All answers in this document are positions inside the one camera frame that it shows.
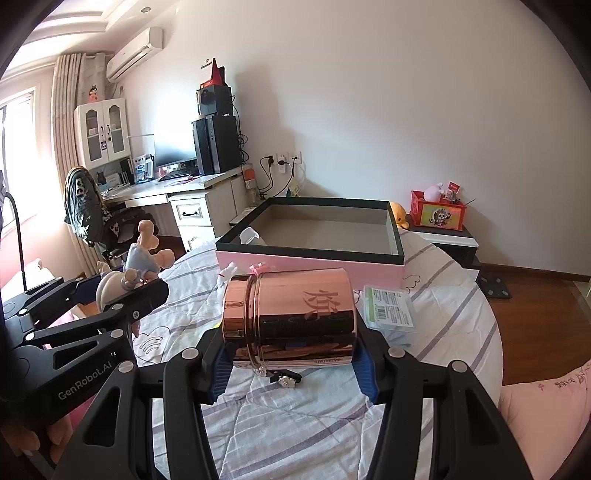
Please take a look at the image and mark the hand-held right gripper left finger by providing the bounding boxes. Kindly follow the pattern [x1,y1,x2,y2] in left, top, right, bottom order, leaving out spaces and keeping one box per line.
[51,330,232,480]

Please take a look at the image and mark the black bathroom scale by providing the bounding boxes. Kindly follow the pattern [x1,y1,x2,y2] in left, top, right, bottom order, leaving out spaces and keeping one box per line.
[478,270,513,300]

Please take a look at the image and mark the clear green label packet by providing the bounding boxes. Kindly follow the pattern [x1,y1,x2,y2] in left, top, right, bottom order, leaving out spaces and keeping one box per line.
[362,285,419,334]

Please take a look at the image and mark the black white nightstand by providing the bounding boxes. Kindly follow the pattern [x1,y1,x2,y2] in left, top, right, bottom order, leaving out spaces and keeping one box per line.
[406,222,481,280]

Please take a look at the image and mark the computer monitor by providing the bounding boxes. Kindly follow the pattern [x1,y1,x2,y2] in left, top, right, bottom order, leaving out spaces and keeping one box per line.
[152,134,199,169]

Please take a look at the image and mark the pink storage box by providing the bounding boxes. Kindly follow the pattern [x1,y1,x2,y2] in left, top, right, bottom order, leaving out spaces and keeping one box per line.
[215,196,406,291]

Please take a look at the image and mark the red storage crate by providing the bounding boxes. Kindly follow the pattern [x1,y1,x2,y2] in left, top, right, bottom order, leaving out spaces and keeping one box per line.
[410,189,467,232]

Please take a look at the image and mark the pink printed blanket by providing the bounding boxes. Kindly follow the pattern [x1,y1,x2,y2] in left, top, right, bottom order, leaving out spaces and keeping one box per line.
[499,360,591,480]

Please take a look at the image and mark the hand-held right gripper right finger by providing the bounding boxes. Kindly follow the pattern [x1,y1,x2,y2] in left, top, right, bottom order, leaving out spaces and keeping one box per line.
[353,318,536,480]

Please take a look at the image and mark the black power cables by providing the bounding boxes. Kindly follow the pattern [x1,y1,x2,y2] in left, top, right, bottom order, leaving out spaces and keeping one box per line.
[256,156,296,201]

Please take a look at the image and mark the rose gold metal canister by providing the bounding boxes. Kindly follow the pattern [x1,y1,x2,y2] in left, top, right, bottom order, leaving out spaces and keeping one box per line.
[221,267,361,377]

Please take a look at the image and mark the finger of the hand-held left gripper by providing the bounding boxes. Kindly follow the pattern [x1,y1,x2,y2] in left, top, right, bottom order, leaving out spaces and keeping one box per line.
[11,278,169,370]
[0,276,106,333]

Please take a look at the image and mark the window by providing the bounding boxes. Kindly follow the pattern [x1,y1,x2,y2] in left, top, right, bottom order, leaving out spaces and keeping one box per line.
[0,90,38,222]

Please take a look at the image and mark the white wall sockets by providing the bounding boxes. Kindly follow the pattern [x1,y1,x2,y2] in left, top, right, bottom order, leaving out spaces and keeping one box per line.
[265,151,303,168]

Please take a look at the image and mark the black office chair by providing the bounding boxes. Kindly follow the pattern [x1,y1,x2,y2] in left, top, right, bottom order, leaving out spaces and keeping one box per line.
[65,166,160,273]

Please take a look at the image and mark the white desk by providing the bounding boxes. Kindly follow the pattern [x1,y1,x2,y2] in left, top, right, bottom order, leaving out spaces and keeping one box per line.
[99,164,247,252]

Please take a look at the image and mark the blue dress doll figurine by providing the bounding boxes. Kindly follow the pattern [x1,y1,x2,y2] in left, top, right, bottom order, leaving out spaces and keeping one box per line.
[95,219,176,337]

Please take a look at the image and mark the white glass door cabinet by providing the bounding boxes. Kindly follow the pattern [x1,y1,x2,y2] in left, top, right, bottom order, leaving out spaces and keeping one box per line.
[74,98,132,169]

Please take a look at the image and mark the white air conditioner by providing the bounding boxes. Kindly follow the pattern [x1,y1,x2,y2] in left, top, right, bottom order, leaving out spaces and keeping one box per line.
[106,27,164,84]

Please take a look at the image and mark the beige curtain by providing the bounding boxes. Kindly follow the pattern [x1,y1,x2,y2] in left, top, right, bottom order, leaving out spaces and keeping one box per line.
[50,53,116,264]

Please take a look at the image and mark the black curved pole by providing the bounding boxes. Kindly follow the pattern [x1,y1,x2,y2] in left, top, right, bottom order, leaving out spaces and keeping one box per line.
[0,185,26,278]

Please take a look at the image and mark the black speaker box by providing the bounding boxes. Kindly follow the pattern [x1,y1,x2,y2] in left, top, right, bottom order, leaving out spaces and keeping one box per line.
[198,87,234,117]

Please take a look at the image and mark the black computer tower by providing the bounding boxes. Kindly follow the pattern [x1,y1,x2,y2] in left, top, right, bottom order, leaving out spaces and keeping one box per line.
[191,115,242,176]

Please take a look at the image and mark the red white carton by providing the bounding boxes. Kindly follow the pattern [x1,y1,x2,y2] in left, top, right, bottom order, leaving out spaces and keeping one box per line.
[200,58,228,89]

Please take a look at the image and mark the orange plush toy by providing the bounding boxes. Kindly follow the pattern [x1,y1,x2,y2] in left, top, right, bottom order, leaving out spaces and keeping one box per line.
[389,200,410,229]

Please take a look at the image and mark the black printed jacket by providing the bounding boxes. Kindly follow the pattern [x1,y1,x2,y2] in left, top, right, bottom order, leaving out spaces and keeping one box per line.
[64,166,105,243]

